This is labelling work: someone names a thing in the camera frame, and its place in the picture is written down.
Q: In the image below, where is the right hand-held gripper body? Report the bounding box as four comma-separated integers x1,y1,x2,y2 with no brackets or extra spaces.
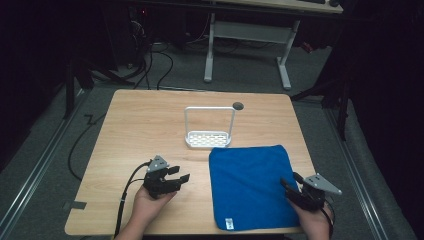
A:
285,172,343,212

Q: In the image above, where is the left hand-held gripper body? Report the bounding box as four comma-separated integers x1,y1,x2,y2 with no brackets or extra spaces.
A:
143,154,178,200

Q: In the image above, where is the blue towel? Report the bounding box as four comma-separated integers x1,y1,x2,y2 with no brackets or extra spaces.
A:
208,144,301,232

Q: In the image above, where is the person's left hand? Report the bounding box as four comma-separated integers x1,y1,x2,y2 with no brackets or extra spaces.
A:
134,184,178,221

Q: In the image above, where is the person's right hand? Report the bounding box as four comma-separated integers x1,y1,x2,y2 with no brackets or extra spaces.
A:
295,199,334,236

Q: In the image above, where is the white drying rack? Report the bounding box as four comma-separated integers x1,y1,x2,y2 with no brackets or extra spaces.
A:
183,106,237,150

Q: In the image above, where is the grey tape strip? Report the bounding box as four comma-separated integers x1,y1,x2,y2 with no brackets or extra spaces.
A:
62,200,88,211

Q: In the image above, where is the black metal stand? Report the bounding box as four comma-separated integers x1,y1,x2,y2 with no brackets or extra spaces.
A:
62,57,136,120
289,75,355,142

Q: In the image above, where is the white-legged wooden desk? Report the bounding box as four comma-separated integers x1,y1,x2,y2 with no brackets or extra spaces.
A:
202,0,345,91

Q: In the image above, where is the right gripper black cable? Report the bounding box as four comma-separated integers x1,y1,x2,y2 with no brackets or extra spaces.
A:
320,199,336,240

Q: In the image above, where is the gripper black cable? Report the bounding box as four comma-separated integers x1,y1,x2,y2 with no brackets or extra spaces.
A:
320,199,336,240
113,160,153,239

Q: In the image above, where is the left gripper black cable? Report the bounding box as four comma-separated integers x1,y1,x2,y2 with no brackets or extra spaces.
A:
113,160,153,239

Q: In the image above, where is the metal floor rail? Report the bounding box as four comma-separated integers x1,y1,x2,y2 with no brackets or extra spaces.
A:
323,108,390,240
0,89,88,234

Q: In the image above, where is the black floor cable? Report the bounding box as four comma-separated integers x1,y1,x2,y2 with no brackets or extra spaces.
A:
67,113,108,183

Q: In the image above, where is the black cable bundle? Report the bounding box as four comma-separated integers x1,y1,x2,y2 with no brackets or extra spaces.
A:
131,13,175,91

